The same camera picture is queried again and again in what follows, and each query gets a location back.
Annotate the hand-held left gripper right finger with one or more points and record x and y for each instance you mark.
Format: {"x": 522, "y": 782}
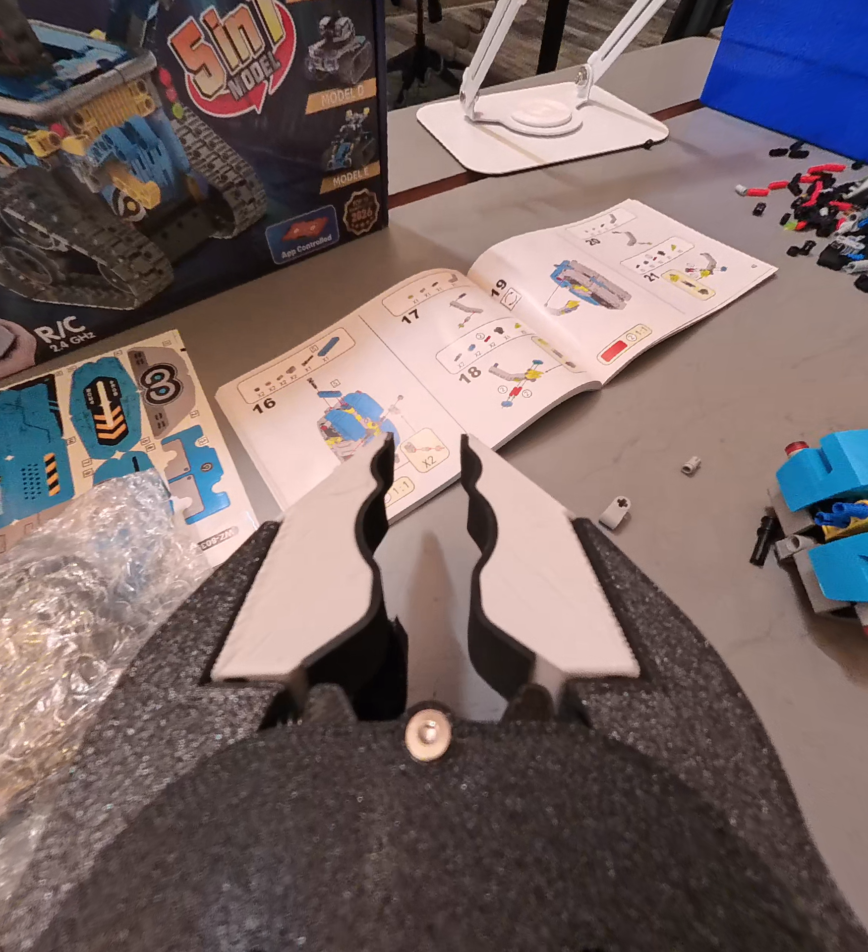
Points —
{"x": 553, "y": 595}

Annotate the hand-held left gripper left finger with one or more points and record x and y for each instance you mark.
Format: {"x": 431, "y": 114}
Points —
{"x": 300, "y": 595}

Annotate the pile of small bricks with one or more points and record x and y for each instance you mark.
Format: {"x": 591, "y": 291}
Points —
{"x": 843, "y": 230}

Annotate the light grey connector brick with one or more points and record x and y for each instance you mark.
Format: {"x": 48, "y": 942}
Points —
{"x": 616, "y": 513}

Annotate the small grey bush brick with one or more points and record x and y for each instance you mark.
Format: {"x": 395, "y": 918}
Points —
{"x": 692, "y": 465}

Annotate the instruction booklet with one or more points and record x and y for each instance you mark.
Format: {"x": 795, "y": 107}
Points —
{"x": 493, "y": 327}

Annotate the blue toy brick car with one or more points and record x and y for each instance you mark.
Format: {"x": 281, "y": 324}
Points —
{"x": 850, "y": 573}

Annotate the blue plastic bin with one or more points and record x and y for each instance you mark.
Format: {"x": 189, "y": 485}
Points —
{"x": 805, "y": 74}

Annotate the black axle pin brick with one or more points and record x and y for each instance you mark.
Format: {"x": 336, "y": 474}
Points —
{"x": 762, "y": 539}

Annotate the clear plastic bag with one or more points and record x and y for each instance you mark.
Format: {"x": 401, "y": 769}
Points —
{"x": 54, "y": 632}

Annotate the blue sticker sheet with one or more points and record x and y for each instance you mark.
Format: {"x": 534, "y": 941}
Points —
{"x": 17, "y": 461}

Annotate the blue toy set box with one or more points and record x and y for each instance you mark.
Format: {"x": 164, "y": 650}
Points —
{"x": 144, "y": 186}

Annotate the black office chair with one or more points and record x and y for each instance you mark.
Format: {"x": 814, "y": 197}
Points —
{"x": 419, "y": 52}

